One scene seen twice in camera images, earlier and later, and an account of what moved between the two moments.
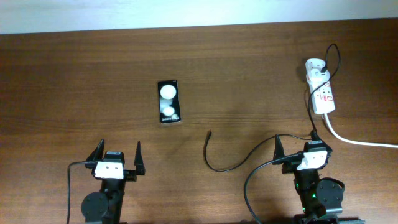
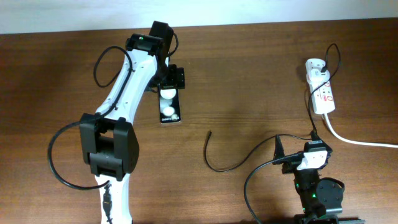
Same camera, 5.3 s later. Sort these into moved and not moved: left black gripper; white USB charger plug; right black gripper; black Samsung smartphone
Moved: left black gripper
Not moved: right black gripper; white USB charger plug; black Samsung smartphone
